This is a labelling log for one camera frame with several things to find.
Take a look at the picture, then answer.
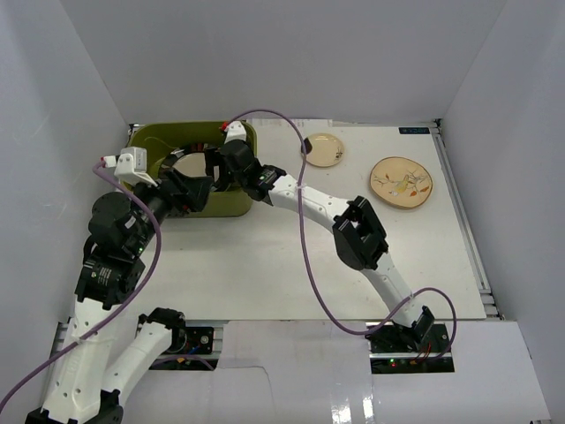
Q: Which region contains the dark striped rim plate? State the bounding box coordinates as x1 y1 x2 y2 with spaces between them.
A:
158 143 219 178

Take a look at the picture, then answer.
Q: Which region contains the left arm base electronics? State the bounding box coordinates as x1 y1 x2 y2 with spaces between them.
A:
150 326 220 371

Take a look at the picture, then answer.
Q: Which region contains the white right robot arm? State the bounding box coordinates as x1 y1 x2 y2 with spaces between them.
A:
205 140 434 352

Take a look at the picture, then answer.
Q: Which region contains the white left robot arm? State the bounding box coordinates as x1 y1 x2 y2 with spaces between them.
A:
26 169 214 423

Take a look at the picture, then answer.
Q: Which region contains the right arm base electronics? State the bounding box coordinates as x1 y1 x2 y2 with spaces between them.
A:
366 323 455 375

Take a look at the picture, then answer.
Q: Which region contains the green plastic bin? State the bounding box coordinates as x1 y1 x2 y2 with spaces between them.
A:
127 121 252 218

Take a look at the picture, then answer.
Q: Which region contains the small cream plate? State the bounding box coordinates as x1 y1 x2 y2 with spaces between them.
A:
302 132 345 168

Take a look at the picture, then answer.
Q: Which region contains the tan bird pattern plate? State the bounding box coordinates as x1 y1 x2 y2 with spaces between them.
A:
370 156 433 209

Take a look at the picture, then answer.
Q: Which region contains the blue table label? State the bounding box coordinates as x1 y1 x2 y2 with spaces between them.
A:
398 127 430 135

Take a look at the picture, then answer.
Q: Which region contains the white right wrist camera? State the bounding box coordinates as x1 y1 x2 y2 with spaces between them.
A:
220 120 247 144

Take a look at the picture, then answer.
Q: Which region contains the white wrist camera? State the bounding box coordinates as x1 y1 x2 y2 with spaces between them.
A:
220 120 247 144
102 147 157 186

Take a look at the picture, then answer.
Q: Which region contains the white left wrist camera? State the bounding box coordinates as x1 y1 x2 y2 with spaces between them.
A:
102 147 157 186

